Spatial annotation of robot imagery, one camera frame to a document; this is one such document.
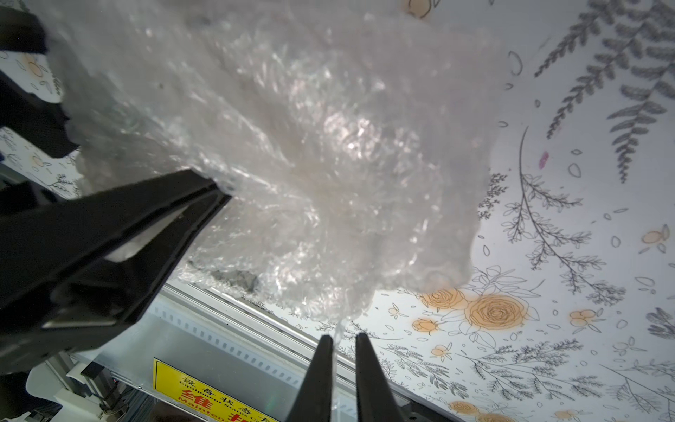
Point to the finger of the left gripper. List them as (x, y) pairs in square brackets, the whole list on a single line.
[(77, 273), (24, 109)]

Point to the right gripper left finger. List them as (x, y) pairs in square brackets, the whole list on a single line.
[(314, 400)]

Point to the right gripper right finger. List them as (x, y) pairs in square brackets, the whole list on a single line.
[(375, 400)]

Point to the clear bubble wrap sheet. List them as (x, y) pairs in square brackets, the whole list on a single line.
[(354, 139)]

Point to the yellow warning label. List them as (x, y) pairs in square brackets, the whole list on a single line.
[(201, 397)]

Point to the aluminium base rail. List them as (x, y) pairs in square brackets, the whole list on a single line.
[(226, 343)]

